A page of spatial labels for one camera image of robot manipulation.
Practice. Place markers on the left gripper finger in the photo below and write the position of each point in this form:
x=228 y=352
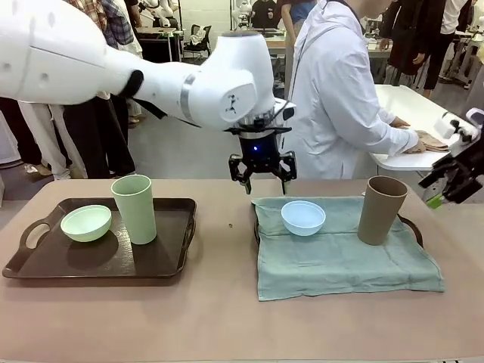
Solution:
x=289 y=166
x=238 y=168

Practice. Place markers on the bystander in beige trousers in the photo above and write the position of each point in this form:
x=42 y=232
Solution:
x=53 y=143

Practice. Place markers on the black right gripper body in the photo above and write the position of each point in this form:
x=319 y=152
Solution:
x=469 y=170

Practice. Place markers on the person's right hand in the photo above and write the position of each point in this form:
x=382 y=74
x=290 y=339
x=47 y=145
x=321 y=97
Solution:
x=421 y=141

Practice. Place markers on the black office chair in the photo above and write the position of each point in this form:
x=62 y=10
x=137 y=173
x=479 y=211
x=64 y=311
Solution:
x=198 y=41

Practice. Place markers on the white side table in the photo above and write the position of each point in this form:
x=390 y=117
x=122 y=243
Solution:
x=416 y=106

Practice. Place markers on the person's left hand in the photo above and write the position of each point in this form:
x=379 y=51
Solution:
x=401 y=123

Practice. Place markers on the teal cloth mat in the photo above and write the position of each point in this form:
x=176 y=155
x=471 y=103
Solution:
x=340 y=264

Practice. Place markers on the tall brown cup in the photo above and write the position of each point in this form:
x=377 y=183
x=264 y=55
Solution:
x=378 y=215

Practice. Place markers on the bystander in black dress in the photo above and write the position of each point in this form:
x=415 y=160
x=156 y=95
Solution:
x=408 y=38

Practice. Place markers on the person's right forearm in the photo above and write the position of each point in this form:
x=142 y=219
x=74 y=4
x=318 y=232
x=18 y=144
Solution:
x=393 y=140

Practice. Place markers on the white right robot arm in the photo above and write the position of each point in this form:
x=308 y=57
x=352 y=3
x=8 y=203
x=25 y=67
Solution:
x=477 y=115

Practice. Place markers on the bystander in blue plaid shirt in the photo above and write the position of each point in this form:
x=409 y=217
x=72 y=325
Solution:
x=121 y=38

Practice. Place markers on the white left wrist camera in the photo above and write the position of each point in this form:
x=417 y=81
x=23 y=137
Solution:
x=289 y=111

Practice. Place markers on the bystander in red plaid shirt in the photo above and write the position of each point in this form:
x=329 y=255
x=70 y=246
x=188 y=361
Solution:
x=98 y=151

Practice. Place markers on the tall light green cup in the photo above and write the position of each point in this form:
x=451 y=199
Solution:
x=136 y=211

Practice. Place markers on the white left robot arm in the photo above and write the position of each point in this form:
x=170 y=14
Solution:
x=56 y=56

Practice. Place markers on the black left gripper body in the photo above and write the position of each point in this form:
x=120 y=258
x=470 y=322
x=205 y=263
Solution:
x=261 y=155

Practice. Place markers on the person in white jacket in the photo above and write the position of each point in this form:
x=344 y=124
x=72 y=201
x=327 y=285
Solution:
x=332 y=94

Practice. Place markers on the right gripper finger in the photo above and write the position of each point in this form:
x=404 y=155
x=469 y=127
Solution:
x=446 y=191
x=436 y=173

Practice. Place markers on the light blue bowl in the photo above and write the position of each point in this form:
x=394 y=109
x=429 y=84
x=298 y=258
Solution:
x=302 y=221

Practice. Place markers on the light green bowl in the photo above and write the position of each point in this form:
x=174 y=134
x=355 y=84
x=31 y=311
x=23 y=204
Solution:
x=85 y=227

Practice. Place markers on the person's left forearm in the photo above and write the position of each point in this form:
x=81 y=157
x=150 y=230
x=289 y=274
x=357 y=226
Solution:
x=383 y=117

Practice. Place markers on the dark tray under teal cloth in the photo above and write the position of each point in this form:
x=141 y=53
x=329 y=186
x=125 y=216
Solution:
x=419 y=233

